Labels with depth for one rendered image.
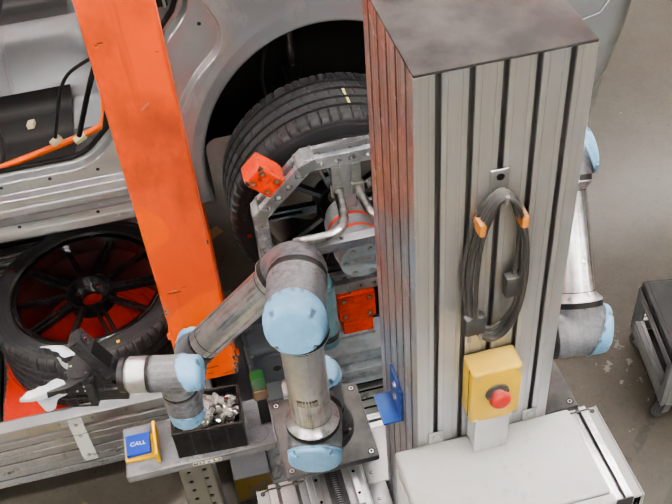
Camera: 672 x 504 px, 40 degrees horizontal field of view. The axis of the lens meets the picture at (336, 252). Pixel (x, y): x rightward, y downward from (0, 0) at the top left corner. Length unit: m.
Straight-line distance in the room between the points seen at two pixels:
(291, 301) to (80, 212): 1.43
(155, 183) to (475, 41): 1.20
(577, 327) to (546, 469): 0.56
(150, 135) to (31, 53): 1.48
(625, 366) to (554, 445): 1.76
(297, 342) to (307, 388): 0.17
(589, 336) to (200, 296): 1.02
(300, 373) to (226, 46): 1.16
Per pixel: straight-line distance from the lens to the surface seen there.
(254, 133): 2.67
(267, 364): 3.03
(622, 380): 3.47
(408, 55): 1.21
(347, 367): 3.25
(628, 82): 4.84
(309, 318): 1.67
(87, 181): 2.94
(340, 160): 2.54
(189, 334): 2.04
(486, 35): 1.25
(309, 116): 2.58
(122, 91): 2.12
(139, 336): 2.99
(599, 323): 2.23
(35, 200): 2.96
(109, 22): 2.03
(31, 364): 3.06
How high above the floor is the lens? 2.68
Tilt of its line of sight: 44 degrees down
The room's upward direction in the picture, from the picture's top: 6 degrees counter-clockwise
